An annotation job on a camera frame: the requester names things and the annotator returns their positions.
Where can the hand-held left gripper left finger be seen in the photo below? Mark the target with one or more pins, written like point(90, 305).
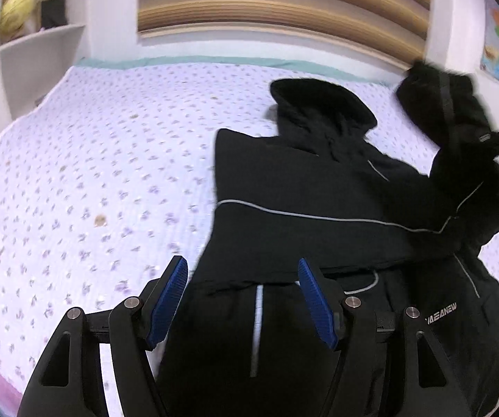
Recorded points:
point(169, 295)

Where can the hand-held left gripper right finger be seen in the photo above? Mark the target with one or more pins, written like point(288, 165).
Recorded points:
point(316, 299)

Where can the black hooded jacket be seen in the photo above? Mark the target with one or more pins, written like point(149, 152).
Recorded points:
point(319, 191)

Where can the bed with floral sheet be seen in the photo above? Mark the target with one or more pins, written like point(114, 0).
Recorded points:
point(101, 173)

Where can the teal bed sheet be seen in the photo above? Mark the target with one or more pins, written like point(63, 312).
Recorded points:
point(232, 63)

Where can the brown striped window blind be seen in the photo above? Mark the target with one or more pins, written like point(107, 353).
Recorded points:
point(284, 0)

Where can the white bookshelf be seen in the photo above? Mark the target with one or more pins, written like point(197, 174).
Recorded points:
point(40, 43)

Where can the black box on shelf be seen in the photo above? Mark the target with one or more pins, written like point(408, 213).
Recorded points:
point(53, 11)

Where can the yellow globe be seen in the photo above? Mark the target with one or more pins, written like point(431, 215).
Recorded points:
point(17, 11)

